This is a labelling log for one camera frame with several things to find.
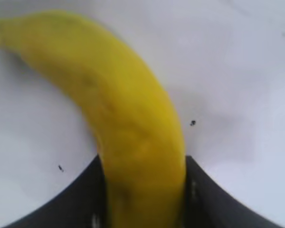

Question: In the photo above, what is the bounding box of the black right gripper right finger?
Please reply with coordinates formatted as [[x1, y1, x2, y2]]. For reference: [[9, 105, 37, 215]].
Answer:
[[182, 155, 285, 228]]

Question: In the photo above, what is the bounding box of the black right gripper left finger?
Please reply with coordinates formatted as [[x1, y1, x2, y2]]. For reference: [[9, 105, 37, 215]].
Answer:
[[5, 154, 110, 228]]

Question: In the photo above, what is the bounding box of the yellow banana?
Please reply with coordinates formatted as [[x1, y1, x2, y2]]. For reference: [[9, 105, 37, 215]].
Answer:
[[0, 9, 187, 228]]

